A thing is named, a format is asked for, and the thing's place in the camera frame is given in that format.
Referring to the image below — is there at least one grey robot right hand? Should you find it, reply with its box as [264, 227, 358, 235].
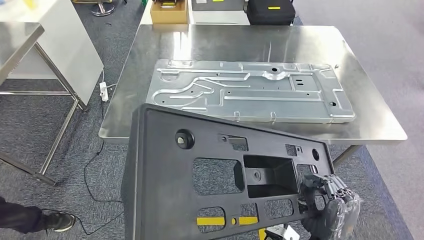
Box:
[299, 173, 362, 240]

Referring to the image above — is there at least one black plastic panel part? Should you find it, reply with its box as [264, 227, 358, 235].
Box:
[120, 103, 335, 240]

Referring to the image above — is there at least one steel workbench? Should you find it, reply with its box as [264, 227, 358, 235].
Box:
[98, 23, 408, 167]

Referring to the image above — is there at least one yellow floor tape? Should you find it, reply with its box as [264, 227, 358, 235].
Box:
[196, 216, 268, 240]

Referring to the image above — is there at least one stamped metal plate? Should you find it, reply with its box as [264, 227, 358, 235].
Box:
[145, 59, 356, 124]

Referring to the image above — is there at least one black case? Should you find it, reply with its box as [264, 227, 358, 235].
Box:
[246, 0, 296, 26]

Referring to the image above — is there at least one grey box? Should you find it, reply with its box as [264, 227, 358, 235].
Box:
[191, 0, 251, 26]

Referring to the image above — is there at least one cardboard box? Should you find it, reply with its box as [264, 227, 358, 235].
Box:
[149, 0, 189, 25]

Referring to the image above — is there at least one white power strip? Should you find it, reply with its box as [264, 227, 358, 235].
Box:
[99, 82, 110, 103]

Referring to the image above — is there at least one chrome chair base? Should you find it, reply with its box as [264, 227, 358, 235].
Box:
[91, 0, 116, 17]

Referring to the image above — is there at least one person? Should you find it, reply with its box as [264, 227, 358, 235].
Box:
[0, 197, 76, 234]

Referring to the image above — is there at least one white board panel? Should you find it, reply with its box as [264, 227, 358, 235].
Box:
[6, 0, 104, 107]

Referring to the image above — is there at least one steel side table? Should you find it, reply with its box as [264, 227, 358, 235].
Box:
[0, 21, 89, 186]

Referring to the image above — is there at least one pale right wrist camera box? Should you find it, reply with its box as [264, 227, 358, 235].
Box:
[264, 225, 301, 240]

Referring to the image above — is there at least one black floor cable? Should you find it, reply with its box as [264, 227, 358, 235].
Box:
[43, 99, 125, 236]

